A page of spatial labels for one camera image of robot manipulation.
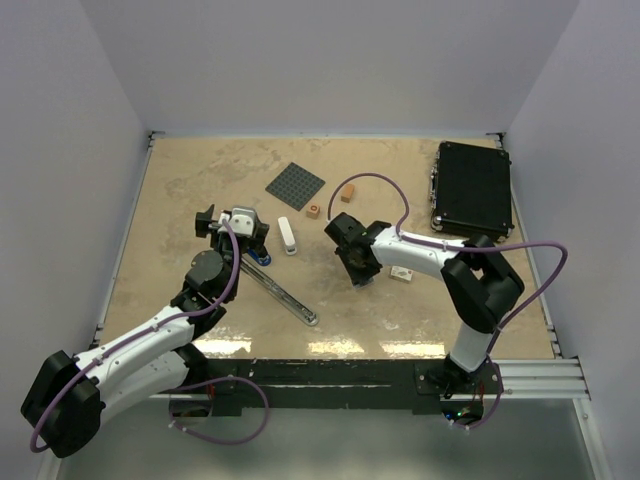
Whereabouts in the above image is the aluminium rail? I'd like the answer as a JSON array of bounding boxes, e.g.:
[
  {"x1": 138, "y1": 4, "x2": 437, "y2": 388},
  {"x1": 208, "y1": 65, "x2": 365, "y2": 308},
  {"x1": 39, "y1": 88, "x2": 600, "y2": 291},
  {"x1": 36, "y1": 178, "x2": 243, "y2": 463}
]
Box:
[{"x1": 62, "y1": 357, "x2": 594, "y2": 401}]

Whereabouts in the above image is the black base frame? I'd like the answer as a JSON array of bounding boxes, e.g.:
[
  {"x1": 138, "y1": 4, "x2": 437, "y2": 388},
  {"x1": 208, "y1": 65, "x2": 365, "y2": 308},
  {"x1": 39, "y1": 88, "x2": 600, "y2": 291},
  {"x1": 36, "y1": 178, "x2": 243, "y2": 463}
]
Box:
[{"x1": 185, "y1": 359, "x2": 504, "y2": 416}]

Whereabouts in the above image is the wooden letter cube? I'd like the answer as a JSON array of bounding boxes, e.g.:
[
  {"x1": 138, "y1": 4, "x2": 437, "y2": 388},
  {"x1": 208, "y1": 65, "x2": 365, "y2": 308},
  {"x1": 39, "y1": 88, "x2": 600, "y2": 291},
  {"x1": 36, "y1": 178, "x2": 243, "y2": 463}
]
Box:
[{"x1": 306, "y1": 204, "x2": 320, "y2": 219}]

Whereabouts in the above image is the white staple box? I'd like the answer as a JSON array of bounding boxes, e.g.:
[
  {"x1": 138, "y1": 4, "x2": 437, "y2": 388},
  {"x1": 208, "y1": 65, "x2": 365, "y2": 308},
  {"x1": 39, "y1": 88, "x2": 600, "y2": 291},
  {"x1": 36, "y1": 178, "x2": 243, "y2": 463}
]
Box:
[{"x1": 389, "y1": 266, "x2": 413, "y2": 283}]

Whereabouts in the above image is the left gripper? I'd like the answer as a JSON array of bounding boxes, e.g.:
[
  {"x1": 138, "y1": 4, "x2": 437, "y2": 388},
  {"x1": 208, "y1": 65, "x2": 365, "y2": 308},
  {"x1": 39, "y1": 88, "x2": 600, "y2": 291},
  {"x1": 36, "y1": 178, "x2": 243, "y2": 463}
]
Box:
[{"x1": 196, "y1": 206, "x2": 267, "y2": 298}]

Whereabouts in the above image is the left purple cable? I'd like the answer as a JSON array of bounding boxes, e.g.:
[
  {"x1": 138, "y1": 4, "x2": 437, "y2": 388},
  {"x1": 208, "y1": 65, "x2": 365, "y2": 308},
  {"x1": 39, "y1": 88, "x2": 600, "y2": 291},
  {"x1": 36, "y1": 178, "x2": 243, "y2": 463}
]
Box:
[{"x1": 29, "y1": 219, "x2": 271, "y2": 454}]

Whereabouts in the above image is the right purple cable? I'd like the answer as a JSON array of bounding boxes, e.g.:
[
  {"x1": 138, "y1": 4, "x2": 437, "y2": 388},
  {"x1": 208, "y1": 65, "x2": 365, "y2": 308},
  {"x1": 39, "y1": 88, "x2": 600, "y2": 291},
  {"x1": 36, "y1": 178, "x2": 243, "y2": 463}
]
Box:
[{"x1": 327, "y1": 172, "x2": 570, "y2": 431}]

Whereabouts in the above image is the white stapler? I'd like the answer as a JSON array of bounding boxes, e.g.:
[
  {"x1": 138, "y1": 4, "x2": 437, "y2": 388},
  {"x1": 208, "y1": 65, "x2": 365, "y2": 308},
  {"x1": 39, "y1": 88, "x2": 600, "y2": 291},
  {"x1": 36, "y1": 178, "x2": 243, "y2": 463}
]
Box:
[{"x1": 278, "y1": 216, "x2": 297, "y2": 255}]

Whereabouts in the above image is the purple cable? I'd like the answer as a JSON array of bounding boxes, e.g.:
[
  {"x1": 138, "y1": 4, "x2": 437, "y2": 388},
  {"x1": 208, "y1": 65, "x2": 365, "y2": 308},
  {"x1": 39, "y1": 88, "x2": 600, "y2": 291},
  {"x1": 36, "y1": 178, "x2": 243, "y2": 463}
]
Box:
[
  {"x1": 29, "y1": 219, "x2": 271, "y2": 454},
  {"x1": 327, "y1": 172, "x2": 570, "y2": 431}
]

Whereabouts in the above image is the black case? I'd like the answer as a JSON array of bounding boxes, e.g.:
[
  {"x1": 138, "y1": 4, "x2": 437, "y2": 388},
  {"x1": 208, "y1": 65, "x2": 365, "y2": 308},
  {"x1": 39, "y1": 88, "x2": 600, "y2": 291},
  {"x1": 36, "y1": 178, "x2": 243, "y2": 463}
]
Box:
[{"x1": 429, "y1": 141, "x2": 514, "y2": 242}]

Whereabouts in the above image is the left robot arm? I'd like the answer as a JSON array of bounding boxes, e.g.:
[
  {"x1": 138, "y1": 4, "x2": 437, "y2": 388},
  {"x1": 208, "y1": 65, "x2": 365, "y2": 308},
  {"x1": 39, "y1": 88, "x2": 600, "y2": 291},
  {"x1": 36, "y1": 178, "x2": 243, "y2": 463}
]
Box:
[{"x1": 20, "y1": 206, "x2": 269, "y2": 458}]

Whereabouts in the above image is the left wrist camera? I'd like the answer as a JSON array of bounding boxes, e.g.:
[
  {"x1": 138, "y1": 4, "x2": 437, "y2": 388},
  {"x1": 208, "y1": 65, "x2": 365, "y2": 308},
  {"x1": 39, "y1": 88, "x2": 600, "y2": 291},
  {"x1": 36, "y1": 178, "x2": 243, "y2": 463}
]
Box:
[{"x1": 217, "y1": 206, "x2": 258, "y2": 237}]

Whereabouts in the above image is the grey studded baseplate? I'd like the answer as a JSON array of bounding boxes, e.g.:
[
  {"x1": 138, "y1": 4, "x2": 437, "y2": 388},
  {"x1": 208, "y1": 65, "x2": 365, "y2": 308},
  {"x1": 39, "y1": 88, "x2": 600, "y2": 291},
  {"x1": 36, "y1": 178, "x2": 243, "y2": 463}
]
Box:
[{"x1": 265, "y1": 162, "x2": 325, "y2": 211}]

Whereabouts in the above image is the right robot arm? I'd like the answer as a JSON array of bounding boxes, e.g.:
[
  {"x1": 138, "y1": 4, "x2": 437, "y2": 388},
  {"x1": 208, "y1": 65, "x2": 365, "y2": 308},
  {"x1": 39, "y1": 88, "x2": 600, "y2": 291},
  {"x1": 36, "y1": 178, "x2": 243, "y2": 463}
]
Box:
[{"x1": 325, "y1": 213, "x2": 524, "y2": 393}]

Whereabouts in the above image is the plain wooden block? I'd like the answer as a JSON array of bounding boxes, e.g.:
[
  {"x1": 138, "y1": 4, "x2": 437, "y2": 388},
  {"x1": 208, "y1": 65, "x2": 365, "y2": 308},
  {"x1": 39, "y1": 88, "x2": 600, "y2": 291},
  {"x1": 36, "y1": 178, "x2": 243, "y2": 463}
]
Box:
[{"x1": 340, "y1": 183, "x2": 355, "y2": 203}]

